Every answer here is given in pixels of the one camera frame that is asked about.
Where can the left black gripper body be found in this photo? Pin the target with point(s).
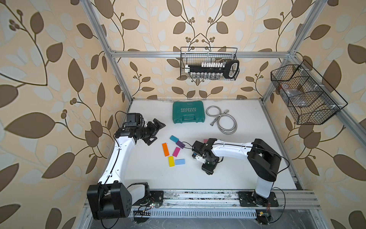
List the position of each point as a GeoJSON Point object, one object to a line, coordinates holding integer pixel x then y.
{"type": "Point", "coordinates": [147, 131]}

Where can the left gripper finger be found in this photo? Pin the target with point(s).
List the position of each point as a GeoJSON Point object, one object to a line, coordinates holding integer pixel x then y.
{"type": "Point", "coordinates": [159, 125]}
{"type": "Point", "coordinates": [150, 140]}

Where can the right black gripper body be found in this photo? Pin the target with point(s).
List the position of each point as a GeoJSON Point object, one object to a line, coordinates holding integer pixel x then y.
{"type": "Point", "coordinates": [211, 161]}

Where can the purple block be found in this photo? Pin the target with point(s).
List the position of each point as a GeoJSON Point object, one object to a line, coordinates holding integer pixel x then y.
{"type": "Point", "coordinates": [180, 144]}

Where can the light blue block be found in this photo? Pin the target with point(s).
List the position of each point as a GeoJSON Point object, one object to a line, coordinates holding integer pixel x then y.
{"type": "Point", "coordinates": [179, 162]}

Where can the magenta block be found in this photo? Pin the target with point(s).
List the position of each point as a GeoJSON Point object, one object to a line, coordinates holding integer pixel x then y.
{"type": "Point", "coordinates": [176, 152]}

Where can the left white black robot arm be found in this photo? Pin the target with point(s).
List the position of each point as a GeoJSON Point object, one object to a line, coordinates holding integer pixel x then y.
{"type": "Point", "coordinates": [110, 198]}

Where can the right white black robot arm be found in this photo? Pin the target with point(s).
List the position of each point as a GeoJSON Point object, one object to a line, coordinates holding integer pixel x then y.
{"type": "Point", "coordinates": [263, 159]}

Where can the orange long block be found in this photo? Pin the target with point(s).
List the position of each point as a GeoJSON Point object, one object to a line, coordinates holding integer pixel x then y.
{"type": "Point", "coordinates": [165, 149]}

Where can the teal block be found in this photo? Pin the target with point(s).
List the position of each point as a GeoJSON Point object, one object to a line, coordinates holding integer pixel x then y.
{"type": "Point", "coordinates": [174, 139]}

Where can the green plastic tool case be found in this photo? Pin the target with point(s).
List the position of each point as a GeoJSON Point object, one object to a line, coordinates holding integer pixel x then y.
{"type": "Point", "coordinates": [187, 112]}

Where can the yellow block lower left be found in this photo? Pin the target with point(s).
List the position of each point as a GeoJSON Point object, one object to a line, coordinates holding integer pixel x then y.
{"type": "Point", "coordinates": [171, 161]}

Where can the black white socket set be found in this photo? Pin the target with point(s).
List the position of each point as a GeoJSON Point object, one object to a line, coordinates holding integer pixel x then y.
{"type": "Point", "coordinates": [225, 70]}

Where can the clear plastic bag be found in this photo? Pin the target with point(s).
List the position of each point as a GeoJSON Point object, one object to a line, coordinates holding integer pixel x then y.
{"type": "Point", "coordinates": [294, 97]}

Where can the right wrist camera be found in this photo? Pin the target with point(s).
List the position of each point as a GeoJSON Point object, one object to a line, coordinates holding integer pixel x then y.
{"type": "Point", "coordinates": [197, 150]}

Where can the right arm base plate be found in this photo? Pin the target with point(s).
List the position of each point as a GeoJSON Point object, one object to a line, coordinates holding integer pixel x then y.
{"type": "Point", "coordinates": [252, 199]}

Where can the aluminium front rail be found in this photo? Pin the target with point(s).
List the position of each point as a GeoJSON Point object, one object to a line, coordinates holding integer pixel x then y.
{"type": "Point", "coordinates": [231, 199]}

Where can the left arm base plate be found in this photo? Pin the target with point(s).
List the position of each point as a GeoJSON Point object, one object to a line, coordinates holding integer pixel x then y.
{"type": "Point", "coordinates": [154, 199]}

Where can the centre black wire basket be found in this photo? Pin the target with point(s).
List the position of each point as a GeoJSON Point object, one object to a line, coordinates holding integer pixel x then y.
{"type": "Point", "coordinates": [197, 55]}

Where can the black wire basket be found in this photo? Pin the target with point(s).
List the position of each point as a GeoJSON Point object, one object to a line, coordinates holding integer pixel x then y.
{"type": "Point", "coordinates": [197, 55]}
{"type": "Point", "coordinates": [324, 101]}

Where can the right black wire basket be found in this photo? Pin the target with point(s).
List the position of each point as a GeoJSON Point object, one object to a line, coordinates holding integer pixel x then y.
{"type": "Point", "coordinates": [324, 101]}

